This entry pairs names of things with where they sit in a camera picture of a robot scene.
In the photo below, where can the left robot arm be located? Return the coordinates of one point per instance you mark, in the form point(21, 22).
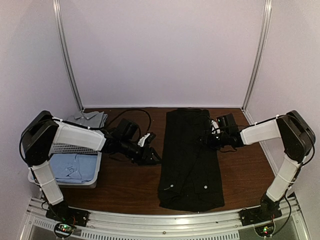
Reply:
point(36, 141)

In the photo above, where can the black long sleeve shirt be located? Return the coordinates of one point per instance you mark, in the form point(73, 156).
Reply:
point(190, 178)

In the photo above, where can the left aluminium corner post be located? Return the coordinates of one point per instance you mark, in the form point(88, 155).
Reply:
point(65, 53)

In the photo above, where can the aluminium corner post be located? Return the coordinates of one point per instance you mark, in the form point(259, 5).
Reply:
point(263, 36)
point(65, 53)

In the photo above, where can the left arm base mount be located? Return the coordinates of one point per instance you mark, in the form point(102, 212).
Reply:
point(63, 213)

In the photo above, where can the right circuit board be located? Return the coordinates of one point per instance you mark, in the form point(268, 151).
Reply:
point(264, 230)

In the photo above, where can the circuit board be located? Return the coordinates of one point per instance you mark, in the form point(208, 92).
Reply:
point(264, 230)
point(63, 230)

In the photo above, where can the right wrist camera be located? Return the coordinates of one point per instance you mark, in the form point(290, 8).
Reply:
point(215, 127)

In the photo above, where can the white plastic mesh basket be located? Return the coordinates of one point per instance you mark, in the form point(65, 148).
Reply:
point(60, 148)

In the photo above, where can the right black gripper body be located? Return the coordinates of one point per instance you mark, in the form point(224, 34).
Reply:
point(216, 143)

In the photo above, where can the front aluminium rail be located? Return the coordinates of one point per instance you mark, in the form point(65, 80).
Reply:
point(220, 225)

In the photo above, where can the folded light blue shirt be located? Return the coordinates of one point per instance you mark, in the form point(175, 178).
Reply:
point(73, 168)

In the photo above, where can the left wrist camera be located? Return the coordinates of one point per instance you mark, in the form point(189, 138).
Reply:
point(146, 139)

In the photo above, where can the right aluminium corner post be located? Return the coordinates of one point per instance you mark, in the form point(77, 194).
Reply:
point(263, 36)

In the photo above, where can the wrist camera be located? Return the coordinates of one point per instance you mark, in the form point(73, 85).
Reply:
point(146, 139)
point(215, 127)

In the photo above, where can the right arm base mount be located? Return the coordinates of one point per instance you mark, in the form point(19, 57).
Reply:
point(258, 214)

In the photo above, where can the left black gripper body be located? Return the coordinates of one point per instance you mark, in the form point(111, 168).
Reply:
point(139, 157)

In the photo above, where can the left circuit board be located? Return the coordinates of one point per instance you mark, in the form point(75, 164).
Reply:
point(63, 230)

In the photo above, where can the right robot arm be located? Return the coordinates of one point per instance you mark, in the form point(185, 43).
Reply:
point(295, 136)

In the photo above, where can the grey cloth behind basket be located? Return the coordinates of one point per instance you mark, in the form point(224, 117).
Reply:
point(94, 119)

